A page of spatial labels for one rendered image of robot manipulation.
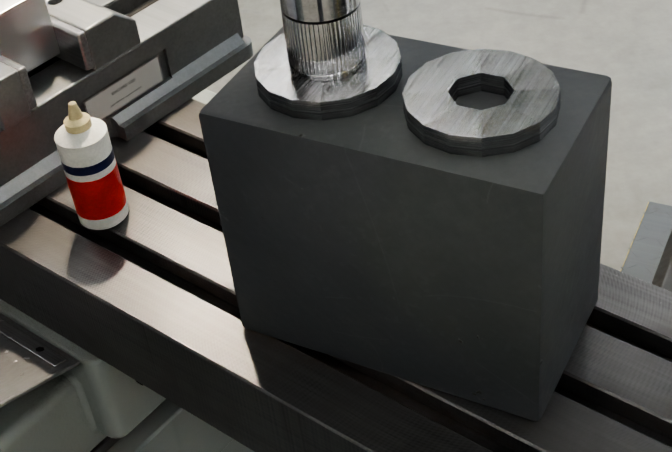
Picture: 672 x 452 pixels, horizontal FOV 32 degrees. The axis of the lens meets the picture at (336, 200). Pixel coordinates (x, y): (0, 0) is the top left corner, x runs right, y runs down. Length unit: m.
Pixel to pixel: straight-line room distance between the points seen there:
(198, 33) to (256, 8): 1.99
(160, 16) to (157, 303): 0.30
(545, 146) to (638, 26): 2.24
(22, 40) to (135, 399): 0.31
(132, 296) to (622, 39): 2.09
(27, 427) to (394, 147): 0.44
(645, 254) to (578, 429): 0.91
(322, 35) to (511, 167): 0.13
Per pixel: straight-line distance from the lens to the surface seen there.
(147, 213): 0.94
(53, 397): 0.98
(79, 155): 0.89
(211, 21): 1.07
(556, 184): 0.64
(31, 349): 0.96
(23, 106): 0.96
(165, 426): 1.08
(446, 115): 0.66
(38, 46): 0.99
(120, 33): 1.00
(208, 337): 0.83
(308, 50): 0.68
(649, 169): 2.44
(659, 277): 1.34
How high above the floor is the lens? 1.50
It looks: 39 degrees down
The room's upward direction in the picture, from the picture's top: 7 degrees counter-clockwise
